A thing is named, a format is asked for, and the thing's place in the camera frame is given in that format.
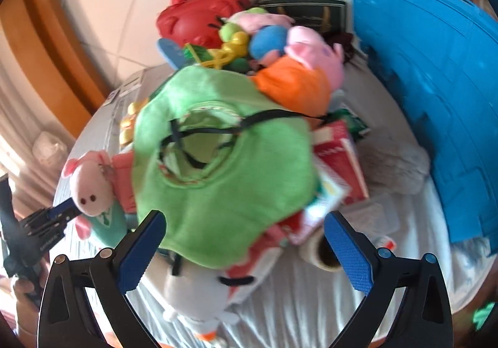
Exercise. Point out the dark maroon pouch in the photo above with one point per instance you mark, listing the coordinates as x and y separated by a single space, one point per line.
344 46

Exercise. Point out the person's green clothing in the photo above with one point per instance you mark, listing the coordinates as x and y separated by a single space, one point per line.
484 317

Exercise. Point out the small pig plush teal dress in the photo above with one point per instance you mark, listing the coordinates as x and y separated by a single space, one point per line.
91 192

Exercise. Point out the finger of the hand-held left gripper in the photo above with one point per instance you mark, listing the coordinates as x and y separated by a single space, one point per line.
62 209
50 230

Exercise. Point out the blue storage crate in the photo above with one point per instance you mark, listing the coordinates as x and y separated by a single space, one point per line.
435 79

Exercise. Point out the green cloth hat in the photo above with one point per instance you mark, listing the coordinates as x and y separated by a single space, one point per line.
218 215

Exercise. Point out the green box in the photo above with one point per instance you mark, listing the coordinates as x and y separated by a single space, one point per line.
196 54

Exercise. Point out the blue plastic toy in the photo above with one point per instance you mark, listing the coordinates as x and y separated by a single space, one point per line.
171 54

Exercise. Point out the white cloth-covered desktop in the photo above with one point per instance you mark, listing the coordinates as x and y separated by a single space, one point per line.
311 313

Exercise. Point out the red box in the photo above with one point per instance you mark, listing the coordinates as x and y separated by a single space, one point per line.
342 161

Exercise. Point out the tape roll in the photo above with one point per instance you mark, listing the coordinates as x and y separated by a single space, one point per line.
319 252

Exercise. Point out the white colourful carton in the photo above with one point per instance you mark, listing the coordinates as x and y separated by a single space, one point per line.
326 196

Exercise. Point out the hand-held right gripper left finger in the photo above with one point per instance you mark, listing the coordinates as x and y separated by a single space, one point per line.
140 254

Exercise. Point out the red toy suitcase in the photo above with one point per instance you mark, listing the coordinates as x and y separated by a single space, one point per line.
186 24

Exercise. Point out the curved wooden wall frame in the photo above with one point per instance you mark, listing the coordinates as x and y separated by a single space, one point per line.
42 52

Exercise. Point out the pig plush with orange dress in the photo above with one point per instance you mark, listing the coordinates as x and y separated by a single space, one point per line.
295 87

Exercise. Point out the dark gift box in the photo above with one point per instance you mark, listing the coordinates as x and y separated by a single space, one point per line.
307 13

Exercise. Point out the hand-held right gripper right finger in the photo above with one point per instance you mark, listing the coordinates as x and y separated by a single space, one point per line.
350 254

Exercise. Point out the gold toy figure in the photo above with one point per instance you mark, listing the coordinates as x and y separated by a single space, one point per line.
130 122

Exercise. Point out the green carton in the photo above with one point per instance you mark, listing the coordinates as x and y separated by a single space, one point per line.
350 122

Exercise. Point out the white goose plush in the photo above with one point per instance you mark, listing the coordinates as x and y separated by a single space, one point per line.
194 293

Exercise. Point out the pig plush with blue shirt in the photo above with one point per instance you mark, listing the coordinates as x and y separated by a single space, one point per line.
268 40

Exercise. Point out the clear plastic case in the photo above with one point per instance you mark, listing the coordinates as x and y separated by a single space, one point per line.
373 215

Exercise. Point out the person's left hand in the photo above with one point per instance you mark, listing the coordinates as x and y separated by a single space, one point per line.
27 309

